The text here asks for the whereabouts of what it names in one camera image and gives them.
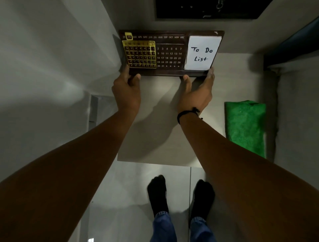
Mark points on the large gold date grid frame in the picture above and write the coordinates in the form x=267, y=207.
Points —
x=139, y=54

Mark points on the dark blue ledge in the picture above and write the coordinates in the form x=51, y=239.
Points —
x=294, y=43

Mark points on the person's left hand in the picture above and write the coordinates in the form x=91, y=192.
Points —
x=125, y=93

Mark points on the person's right thumb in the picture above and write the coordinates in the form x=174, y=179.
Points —
x=187, y=82

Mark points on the person's right forearm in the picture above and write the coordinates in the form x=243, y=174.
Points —
x=239, y=172

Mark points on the person's left black sock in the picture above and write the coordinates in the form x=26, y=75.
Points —
x=157, y=194

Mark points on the person's black sock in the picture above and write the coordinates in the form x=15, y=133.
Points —
x=157, y=194
x=202, y=199

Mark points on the white handwritten note card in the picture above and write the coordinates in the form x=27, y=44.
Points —
x=202, y=53

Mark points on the small gold month marker frame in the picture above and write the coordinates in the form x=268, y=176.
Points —
x=128, y=36

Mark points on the black wrist band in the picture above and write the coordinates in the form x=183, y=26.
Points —
x=185, y=113

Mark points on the brown wooden calendar board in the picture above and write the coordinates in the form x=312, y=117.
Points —
x=169, y=72

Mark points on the person's right blue jeans leg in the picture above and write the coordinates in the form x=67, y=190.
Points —
x=201, y=230

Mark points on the person's left forearm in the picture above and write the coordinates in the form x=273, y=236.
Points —
x=64, y=172

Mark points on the grey wall plate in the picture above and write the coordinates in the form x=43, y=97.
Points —
x=93, y=112

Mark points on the black framed panel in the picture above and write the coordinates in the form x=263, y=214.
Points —
x=211, y=10

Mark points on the person's right black sock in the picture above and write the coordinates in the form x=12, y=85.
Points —
x=202, y=199

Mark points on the person's left blue jeans leg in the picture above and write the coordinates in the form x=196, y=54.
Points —
x=163, y=228

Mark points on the person's blue jeans leg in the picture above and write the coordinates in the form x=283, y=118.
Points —
x=201, y=230
x=163, y=228

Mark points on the person's left thumb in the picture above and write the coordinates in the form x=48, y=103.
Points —
x=136, y=79

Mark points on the green folded cloth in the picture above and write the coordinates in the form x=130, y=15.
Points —
x=245, y=127

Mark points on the person's right hand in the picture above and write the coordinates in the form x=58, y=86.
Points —
x=195, y=97

